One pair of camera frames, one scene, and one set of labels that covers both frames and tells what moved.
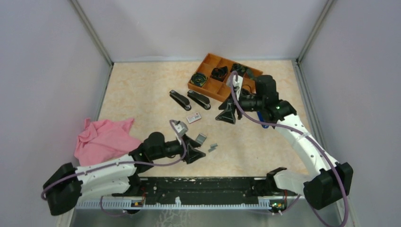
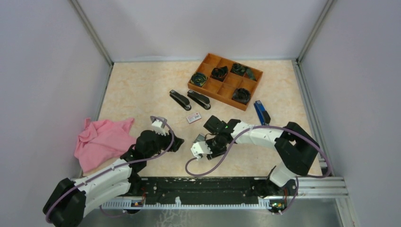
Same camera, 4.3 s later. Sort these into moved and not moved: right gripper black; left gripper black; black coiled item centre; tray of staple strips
Moved: right gripper black; left gripper black
Not moved: black coiled item centre; tray of staple strips
